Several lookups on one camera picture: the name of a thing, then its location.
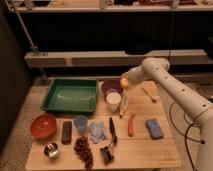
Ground blue sponge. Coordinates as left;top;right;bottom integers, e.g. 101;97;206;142
145;119;164;140

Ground bunch of dark grapes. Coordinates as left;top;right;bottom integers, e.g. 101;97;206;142
74;136;93;170

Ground white marker pen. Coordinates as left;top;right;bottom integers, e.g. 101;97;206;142
119;96;129;118

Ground small metal fork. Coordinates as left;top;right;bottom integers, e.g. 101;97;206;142
143;88;157;103

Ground white cup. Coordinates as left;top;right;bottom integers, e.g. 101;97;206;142
106;92;121;112

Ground red bowl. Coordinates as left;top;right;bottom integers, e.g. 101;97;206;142
30;114;57;140

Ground green plastic tray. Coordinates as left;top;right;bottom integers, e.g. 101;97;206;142
41;78;99;113

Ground black binder clip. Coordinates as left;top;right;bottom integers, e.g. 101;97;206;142
100;146;114;165

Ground small steel bowl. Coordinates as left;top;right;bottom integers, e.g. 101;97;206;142
44;142;59;159

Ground blue plastic cup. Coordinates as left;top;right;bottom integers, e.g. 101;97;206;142
74;115;88;134

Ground purple bowl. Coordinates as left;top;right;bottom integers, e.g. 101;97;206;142
102;79;123;96

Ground dark object on shelf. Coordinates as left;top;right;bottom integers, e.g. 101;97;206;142
124;44;152;55

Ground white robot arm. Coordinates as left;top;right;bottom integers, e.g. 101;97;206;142
120;57;213;171

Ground black floor cables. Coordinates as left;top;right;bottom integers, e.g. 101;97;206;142
169;101;204;171

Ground dark brown bar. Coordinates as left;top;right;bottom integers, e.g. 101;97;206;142
61;121;72;144

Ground yellow red apple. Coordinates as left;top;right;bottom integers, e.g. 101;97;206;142
120;78;129;89

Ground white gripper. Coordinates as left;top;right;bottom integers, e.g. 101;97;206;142
121;66;145;89

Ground orange carrot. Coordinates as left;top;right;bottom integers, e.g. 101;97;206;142
128;114;135;137

